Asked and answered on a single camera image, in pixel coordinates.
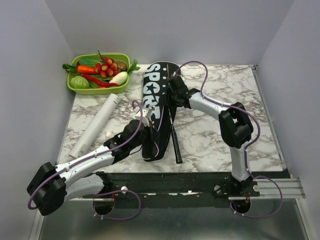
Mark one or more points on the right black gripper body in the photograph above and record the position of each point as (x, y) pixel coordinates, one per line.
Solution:
(173, 96)

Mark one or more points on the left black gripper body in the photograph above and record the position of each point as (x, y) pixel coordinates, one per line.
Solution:
(146, 138)

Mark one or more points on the black racket cover bag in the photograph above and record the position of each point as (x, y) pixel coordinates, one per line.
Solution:
(154, 89)

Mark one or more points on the white shuttlecock tube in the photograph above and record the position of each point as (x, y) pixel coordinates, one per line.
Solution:
(95, 126)

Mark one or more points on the badminton racket handle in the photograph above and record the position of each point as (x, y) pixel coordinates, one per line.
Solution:
(177, 152)

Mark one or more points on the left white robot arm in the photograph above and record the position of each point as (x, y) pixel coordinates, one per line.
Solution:
(52, 184)

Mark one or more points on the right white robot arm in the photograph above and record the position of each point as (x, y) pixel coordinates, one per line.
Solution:
(235, 126)

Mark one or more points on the green leafy toy vegetable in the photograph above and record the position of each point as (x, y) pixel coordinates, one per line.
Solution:
(134, 67)

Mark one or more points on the white toy radish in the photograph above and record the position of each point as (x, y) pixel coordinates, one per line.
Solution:
(120, 78)

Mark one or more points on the red toy chili pepper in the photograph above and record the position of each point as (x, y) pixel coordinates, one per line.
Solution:
(99, 82)

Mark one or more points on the green plastic basket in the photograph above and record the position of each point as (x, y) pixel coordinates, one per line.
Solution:
(94, 88)

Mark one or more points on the red toy cherry bunch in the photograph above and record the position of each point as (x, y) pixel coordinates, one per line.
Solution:
(106, 68)

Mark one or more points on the green toy cabbage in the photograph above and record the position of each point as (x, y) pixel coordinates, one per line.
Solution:
(79, 82)

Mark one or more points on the orange toy carrot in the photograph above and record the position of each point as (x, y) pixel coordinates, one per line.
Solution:
(83, 69)

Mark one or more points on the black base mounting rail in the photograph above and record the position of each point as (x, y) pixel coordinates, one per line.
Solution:
(173, 190)

